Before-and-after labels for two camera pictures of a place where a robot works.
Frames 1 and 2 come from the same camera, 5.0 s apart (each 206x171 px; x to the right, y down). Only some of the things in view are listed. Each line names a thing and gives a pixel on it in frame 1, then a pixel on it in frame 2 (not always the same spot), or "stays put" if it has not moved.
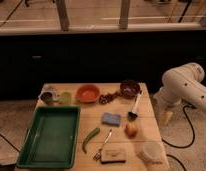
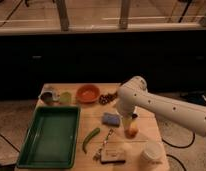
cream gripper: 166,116 to 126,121
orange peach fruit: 130,130 stays put
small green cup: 65,98 stays put
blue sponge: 111,119 stays put
